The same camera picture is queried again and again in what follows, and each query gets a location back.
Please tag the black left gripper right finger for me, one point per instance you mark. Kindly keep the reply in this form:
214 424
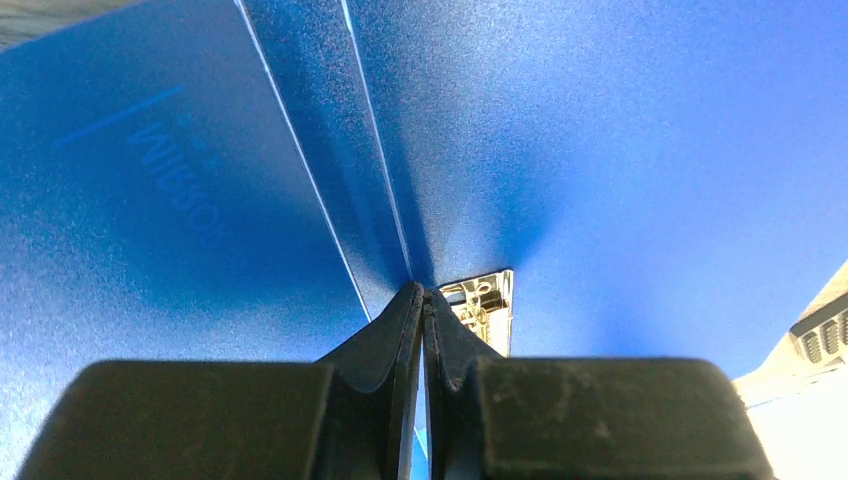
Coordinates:
492 417

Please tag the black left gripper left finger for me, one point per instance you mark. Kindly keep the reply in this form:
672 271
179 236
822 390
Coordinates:
348 415

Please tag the blue clip file folder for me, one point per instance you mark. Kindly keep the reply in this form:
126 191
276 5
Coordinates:
254 181

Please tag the aluminium rail frame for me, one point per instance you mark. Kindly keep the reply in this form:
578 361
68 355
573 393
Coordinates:
814 347

